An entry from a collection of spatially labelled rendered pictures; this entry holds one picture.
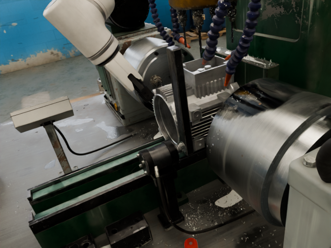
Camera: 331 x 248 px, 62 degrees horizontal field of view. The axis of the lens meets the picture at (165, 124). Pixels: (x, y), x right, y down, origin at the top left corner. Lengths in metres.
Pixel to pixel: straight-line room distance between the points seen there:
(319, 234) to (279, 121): 0.17
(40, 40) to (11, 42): 0.52
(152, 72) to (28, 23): 5.33
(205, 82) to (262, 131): 0.29
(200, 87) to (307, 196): 0.43
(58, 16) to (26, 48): 5.60
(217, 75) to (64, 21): 0.39
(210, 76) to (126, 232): 0.44
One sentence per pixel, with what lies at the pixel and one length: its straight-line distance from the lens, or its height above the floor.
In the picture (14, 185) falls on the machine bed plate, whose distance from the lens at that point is 1.14.
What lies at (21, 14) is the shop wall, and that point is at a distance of 6.16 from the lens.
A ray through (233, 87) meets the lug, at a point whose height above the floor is 1.08.
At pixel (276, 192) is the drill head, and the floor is 1.06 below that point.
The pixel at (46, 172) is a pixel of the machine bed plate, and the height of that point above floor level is 0.80.
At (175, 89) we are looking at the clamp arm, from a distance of 0.59.
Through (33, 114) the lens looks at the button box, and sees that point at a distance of 0.92.
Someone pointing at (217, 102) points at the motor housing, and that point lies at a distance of 0.73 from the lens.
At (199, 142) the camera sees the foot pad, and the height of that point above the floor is 0.98.
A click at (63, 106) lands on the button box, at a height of 1.06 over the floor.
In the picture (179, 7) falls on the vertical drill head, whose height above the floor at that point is 1.30.
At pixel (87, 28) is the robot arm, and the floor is 1.30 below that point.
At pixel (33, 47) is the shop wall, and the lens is 6.24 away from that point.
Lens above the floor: 1.39
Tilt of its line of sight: 30 degrees down
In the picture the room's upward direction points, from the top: 10 degrees counter-clockwise
